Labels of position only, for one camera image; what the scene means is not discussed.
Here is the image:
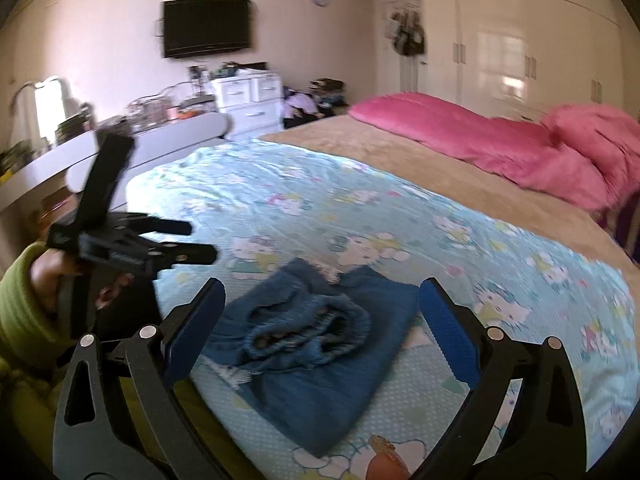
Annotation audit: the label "white wardrobe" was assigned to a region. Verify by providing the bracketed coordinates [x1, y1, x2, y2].
[350, 0, 632, 122]

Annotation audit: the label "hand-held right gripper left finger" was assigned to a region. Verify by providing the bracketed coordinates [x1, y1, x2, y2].
[52, 277, 228, 480]

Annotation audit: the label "pile of clothes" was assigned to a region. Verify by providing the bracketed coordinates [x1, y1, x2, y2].
[282, 77, 351, 130]

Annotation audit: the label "blue denim pants lace trim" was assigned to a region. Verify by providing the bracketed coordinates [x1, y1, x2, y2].
[200, 257, 421, 458]

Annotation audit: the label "person's left hand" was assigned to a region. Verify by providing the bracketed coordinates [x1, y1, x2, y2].
[27, 247, 137, 322]

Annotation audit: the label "grey desk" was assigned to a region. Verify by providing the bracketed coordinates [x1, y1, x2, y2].
[0, 112, 231, 211]

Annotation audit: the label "black wall television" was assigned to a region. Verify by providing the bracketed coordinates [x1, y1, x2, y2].
[161, 0, 252, 60]

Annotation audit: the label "hanging bags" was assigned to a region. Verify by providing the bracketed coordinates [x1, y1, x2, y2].
[390, 6, 427, 58]

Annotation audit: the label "light blue cartoon printed blanket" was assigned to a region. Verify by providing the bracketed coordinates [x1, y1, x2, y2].
[125, 139, 636, 480]

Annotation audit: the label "person's left forearm green sleeve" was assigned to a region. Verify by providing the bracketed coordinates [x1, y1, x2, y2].
[0, 242, 76, 373]

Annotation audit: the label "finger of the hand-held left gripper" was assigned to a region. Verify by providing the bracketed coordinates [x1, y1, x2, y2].
[145, 216, 194, 237]
[155, 242, 219, 267]

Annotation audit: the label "white door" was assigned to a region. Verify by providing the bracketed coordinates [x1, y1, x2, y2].
[372, 0, 431, 97]

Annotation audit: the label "clear desk organizer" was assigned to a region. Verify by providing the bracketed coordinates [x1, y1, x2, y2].
[125, 91, 175, 127]

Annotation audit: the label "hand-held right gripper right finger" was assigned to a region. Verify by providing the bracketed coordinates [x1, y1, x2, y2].
[417, 277, 586, 480]

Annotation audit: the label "purple striped pillow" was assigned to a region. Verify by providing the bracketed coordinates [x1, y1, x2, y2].
[602, 204, 640, 267]

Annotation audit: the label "white drawer chest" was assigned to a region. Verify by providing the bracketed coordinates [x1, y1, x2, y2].
[210, 70, 283, 142]

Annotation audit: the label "person's right hand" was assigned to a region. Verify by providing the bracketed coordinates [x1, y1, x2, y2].
[366, 435, 410, 480]

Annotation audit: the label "pink comforter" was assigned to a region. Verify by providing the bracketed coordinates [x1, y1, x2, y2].
[347, 91, 640, 213]

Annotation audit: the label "beige bed cover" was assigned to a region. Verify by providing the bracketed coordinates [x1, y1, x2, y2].
[257, 112, 640, 301]

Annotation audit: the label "arched desk mirror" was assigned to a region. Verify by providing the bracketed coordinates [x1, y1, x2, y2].
[10, 76, 85, 153]

